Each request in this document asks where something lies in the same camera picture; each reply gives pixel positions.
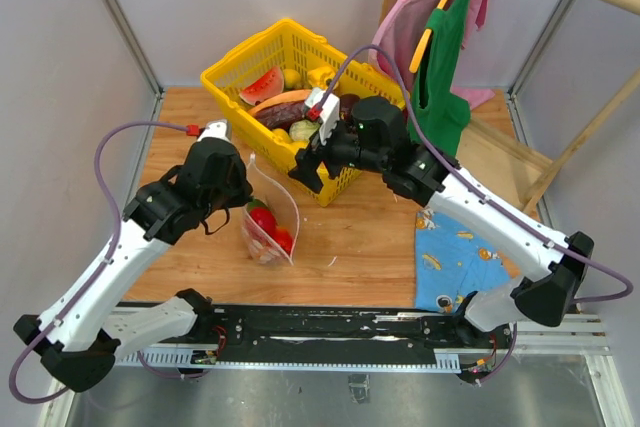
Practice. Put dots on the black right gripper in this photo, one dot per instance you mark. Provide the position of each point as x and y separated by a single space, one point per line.
308 160

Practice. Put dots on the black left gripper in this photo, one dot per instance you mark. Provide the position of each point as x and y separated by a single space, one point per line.
244 185

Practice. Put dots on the green mango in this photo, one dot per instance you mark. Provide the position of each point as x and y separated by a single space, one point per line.
256 203

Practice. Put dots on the dark purple mangosteen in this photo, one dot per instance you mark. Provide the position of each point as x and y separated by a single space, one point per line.
346 104

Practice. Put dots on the clear polka dot zip bag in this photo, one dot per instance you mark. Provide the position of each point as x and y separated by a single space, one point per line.
261 246

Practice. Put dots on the red bell pepper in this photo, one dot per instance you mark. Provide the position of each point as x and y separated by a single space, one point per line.
283 239

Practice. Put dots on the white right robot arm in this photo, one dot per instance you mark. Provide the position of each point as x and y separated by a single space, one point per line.
551 263

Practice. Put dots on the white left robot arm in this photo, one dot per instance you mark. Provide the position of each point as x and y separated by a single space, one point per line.
77 342

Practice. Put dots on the pale green cabbage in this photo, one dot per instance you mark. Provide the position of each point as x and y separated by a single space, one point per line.
303 130

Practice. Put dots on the papaya half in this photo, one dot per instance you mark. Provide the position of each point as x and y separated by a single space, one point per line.
285 97

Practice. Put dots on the watermelon slice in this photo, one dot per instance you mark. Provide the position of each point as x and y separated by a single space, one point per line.
268 85

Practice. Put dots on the yellow bell pepper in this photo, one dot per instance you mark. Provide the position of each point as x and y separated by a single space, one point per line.
320 77

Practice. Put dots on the yellow plastic basket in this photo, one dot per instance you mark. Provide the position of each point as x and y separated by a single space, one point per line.
288 45

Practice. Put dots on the green shirt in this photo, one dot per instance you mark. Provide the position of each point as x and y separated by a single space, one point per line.
440 115

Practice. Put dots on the pink garment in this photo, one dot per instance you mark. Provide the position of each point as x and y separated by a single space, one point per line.
402 28

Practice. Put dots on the blue cartoon cloth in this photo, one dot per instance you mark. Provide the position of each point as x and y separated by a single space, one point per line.
452 261

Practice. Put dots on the wooden clothes rack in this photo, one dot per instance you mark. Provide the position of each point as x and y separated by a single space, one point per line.
571 67

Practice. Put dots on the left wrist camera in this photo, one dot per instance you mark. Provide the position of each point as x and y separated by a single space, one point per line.
219 129

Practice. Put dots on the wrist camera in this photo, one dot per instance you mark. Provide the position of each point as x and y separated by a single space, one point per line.
219 129
324 112

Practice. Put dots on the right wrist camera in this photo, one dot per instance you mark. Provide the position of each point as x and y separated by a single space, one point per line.
324 112

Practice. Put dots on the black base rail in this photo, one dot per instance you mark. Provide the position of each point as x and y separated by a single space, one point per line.
327 337

